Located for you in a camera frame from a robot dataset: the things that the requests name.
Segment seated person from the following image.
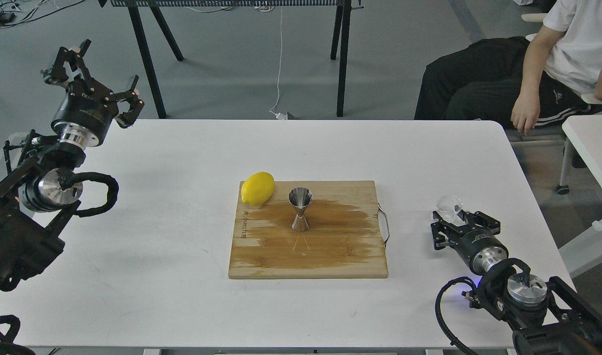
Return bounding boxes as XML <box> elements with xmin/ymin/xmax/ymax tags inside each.
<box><xmin>414</xmin><ymin>0</ymin><xmax>602</xmax><ymax>130</ymax></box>

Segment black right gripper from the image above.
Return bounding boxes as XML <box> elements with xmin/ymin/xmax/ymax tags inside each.
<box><xmin>430</xmin><ymin>211</ymin><xmax>509</xmax><ymax>276</ymax></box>

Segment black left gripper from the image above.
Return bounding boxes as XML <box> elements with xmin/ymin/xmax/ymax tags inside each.
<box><xmin>40</xmin><ymin>39</ymin><xmax>145</xmax><ymax>148</ymax></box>

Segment steel jigger measuring cup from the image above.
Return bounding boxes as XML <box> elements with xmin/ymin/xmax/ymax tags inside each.
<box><xmin>288</xmin><ymin>187</ymin><xmax>313</xmax><ymax>232</ymax></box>

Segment cables on floor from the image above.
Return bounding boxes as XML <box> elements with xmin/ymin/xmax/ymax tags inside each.
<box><xmin>0</xmin><ymin>0</ymin><xmax>87</xmax><ymax>35</ymax></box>

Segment white power cable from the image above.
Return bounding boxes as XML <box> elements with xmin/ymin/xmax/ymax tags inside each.
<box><xmin>268</xmin><ymin>5</ymin><xmax>299</xmax><ymax>120</ymax></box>

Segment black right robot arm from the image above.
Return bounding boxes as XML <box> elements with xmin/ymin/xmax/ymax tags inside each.
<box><xmin>430</xmin><ymin>211</ymin><xmax>602</xmax><ymax>355</ymax></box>

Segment yellow lemon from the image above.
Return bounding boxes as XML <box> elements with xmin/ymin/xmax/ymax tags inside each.
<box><xmin>240</xmin><ymin>172</ymin><xmax>275</xmax><ymax>207</ymax></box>

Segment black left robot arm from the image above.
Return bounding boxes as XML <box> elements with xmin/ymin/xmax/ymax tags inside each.
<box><xmin>0</xmin><ymin>39</ymin><xmax>145</xmax><ymax>292</ymax></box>

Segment person's clasped hands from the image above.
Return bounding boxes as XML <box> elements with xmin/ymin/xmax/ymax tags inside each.
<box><xmin>510</xmin><ymin>88</ymin><xmax>540</xmax><ymax>135</ymax></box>

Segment clear glass cup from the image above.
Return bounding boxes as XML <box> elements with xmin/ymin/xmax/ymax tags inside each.
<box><xmin>436</xmin><ymin>195</ymin><xmax>465</xmax><ymax>225</ymax></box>

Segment black trestle table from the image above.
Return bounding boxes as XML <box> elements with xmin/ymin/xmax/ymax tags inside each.
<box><xmin>98</xmin><ymin>0</ymin><xmax>365</xmax><ymax>120</ymax></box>

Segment wooden cutting board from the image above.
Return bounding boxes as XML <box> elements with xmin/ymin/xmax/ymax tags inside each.
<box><xmin>228</xmin><ymin>180</ymin><xmax>388</xmax><ymax>280</ymax></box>

